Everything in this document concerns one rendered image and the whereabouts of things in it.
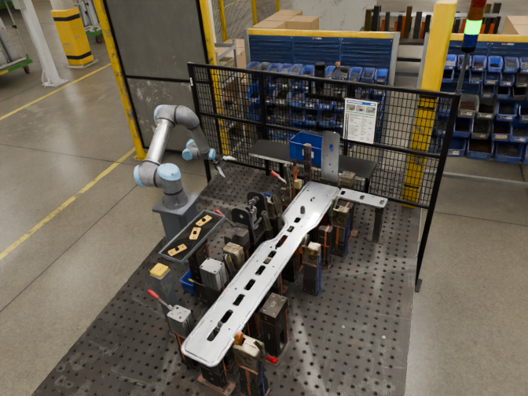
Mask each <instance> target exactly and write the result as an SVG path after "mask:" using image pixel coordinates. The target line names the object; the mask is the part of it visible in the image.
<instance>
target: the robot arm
mask: <svg viewBox="0 0 528 396"><path fill-rule="evenodd" d="M154 120H155V122H156V125H157V127H156V131H155V133H154V136H153V139H152V142H151V145H150V147H149V150H148V154H147V156H146V159H144V160H142V162H141V165H138V166H136V167H135V168H134V180H135V181H136V183H137V184H138V185H140V186H144V187H146V186H147V187H156V188H162V190H163V200H162V201H163V206H164V207H165V208H167V209H171V210H175V209H179V208H182V207H184V206H185V205H186V204H187V203H188V202H189V196H188V194H187V193H186V192H185V190H184V189H183V184H182V178H181V173H180V171H179V169H178V167H177V166H176V165H174V164H172V163H166V164H162V165H161V164H160V163H161V160H162V158H163V154H164V151H165V148H166V145H167V141H168V138H169V136H170V133H171V131H172V130H173V129H174V128H175V125H182V126H185V128H186V129H187V130H189V133H190V134H191V136H192V139H190V140H189V141H188V142H187V144H186V149H185V150H184V151H183V153H182V157H183V159H185V160H191V159H204V160H210V161H211V164H212V165H214V168H215V169H216V170H217V171H218V172H219V174H221V175H222V176H223V177H226V176H225V175H224V174H223V171H222V168H221V167H219V164H220V163H221V162H222V161H223V159H224V160H236V159H235V158H233V157H231V156H227V155H224V154H222V155H215V150H214V149H213V148H210V147H209V145H208V143H207V140H206V138H205V137H204V133H203V131H202V130H201V128H200V121H199V119H198V117H197V116H196V114H195V113H194V112H193V111H192V110H191V109H189V108H187V107H185V106H182V105H167V104H164V105H159V106H158V107H157V108H156V110H155V111H154ZM220 165H221V164H220Z"/></svg>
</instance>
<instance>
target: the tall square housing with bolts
mask: <svg viewBox="0 0 528 396"><path fill-rule="evenodd" d="M200 274H201V278H202V282H203V284H204V285H207V286H208V288H207V287H205V289H206V293H207V299H208V300H207V304H208V309H210V308H211V306H212V305H213V303H214V302H215V301H216V299H217V298H218V297H219V296H220V295H221V293H222V292H223V291H224V290H225V288H226V281H227V280H226V271H225V266H224V263H223V262H219V261H217V260H214V259H212V258H207V259H206V260H205V261H204V262H203V263H202V265H201V266H200Z"/></svg>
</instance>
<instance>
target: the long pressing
mask: <svg viewBox="0 0 528 396"><path fill-rule="evenodd" d="M307 190H309V191H307ZM339 191H340V190H339V188H337V187H334V186H330V185H325V184H321V183H317V182H314V181H308V182H307V183H306V184H305V185H304V186H303V188H302V189H301V190H300V192H299V193H298V194H297V196H296V197H295V198H294V200H293V201H292V202H291V203H290V204H289V205H288V207H287V208H286V209H285V211H284V212H283V213H282V215H281V219H282V221H283V222H284V227H283V229H282V230H281V231H280V232H279V233H278V234H277V236H276V237H275V238H274V239H272V240H267V241H264V242H262V243H261V244H260V245H259V246H258V247H257V249H256V250H255V251H254V253H253V254H252V255H251V257H250V258H249V259H248V260H247V261H246V262H245V264H244V265H243V266H242V268H241V269H240V271H239V272H238V273H237V274H236V276H235V277H234V278H233V279H232V280H231V282H230V283H229V284H228V286H227V287H226V288H225V290H224V291H223V292H222V293H221V295H220V296H219V297H218V298H217V299H216V301H215V302H214V303H213V305H212V306H211V308H210V309H209V310H208V311H207V312H206V313H205V314H204V316H203V317H202V318H201V320H200V321H199V323H198V324H197V325H196V327H195V328H194V329H193V330H192V331H191V332H190V334H189V335H188V336H187V338H186V339H185V340H184V342H183V343H182V345H181V352H182V353H183V354H184V355H185V356H187V357H189V358H191V359H193V360H194V361H197V362H199V363H200V364H202V365H205V366H207V367H210V368H211V367H215V366H217V365H218V364H219V363H220V362H221V361H222V359H223V358H224V357H225V355H226V353H227V352H228V350H229V348H230V347H231V346H232V345H233V343H234V336H235V335H236V333H237V332H238V331H242V330H243V328H244V326H245V325H246V324H247V322H248V321H249V319H250V318H251V316H252V314H253V313H254V312H255V310H256V309H257V307H258V306H259V304H260V303H261V301H262V300H263V299H264V297H265V296H266V294H267V292H268V291H269V290H270V288H271V287H272V285H273V283H274V282H275V280H276V279H277V278H278V276H279V275H280V274H281V272H282V270H283V269H284V267H285V266H286V265H287V263H288V261H289V260H290V258H291V257H292V256H293V254H294V253H295V251H296V249H297V248H298V246H299V245H300V244H301V243H302V238H303V236H304V234H305V233H308V232H309V231H311V230H313V229H315V228H317V226H318V225H319V223H320V222H321V219H322V218H323V217H324V216H325V214H326V212H327V211H328V209H329V208H330V207H331V205H332V199H333V197H334V196H337V194H338V193H339ZM313 197H314V199H313ZM311 198H312V201H310V199H311ZM302 205H304V206H305V208H306V213H305V214H300V207H301V206H302ZM296 218H301V220H300V221H299V222H298V223H295V222H294V221H295V219H296ZM290 226H293V227H295V228H294V229H293V230H292V232H291V233H289V232H287V230H288V228H289V227H290ZM301 226H302V227H301ZM283 235H285V236H288V238H287V239H286V241H285V242H284V243H283V244H282V246H281V247H277V250H276V249H275V247H276V245H277V243H278V242H279V240H280V239H281V237H282V236H283ZM270 246H272V247H270ZM271 251H275V252H276V254H275V255H274V257H273V258H272V260H271V261H270V262H269V264H267V265H266V264H264V263H263V262H264V261H265V260H266V258H267V257H268V255H269V254H270V252H271ZM256 261H257V262H256ZM260 266H265V267H266V268H265V269H264V270H263V272H262V274H261V275H260V276H257V275H255V273H256V272H257V270H258V269H259V267H260ZM273 266H274V267H273ZM250 280H255V283H254V284H253V286H252V287H251V289H250V290H249V291H247V290H245V289H244V288H245V286H246V285H247V284H248V282H249V281H250ZM235 288H236V289H235ZM240 294H241V295H244V296H245V297H244V298H243V300H242V301H241V303H240V304H239V306H234V305H233V303H234V301H235V300H236V299H237V297H238V296H239V295H240ZM228 310H231V311H233V314H232V315H231V317H230V318H229V320H228V321H227V322H226V323H223V326H222V327H221V328H220V329H221V330H220V332H219V333H218V334H217V335H216V337H215V338H214V340H213V341H212V342H210V341H208V340H207V337H208V336H209V335H210V334H211V333H212V331H213V330H214V328H219V327H218V321H220V320H221V319H222V318H223V316H224V315H225V314H226V312H227V311H228ZM229 328H230V330H229Z"/></svg>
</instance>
